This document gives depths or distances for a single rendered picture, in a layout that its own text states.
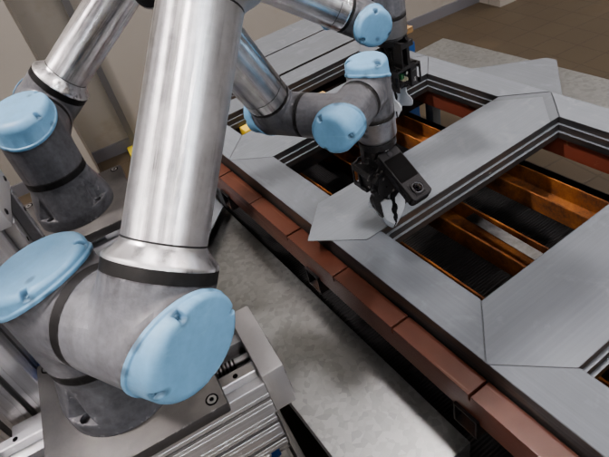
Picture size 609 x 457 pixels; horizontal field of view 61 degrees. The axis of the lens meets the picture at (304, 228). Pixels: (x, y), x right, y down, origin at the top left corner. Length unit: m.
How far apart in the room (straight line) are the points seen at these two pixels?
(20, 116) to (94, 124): 2.67
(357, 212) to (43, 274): 0.73
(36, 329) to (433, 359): 0.60
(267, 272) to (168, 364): 0.87
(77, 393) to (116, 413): 0.05
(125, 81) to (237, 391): 3.04
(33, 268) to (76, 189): 0.49
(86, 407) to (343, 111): 0.53
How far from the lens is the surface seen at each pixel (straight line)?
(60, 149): 1.05
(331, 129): 0.81
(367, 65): 0.89
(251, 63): 0.79
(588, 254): 1.04
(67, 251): 0.59
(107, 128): 3.71
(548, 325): 0.92
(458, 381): 0.89
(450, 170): 1.23
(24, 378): 0.89
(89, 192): 1.09
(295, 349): 1.15
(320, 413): 1.05
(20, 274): 0.61
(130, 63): 3.61
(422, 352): 0.92
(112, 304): 0.50
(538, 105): 1.47
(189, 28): 0.51
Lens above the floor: 1.58
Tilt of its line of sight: 39 degrees down
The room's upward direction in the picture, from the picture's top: 16 degrees counter-clockwise
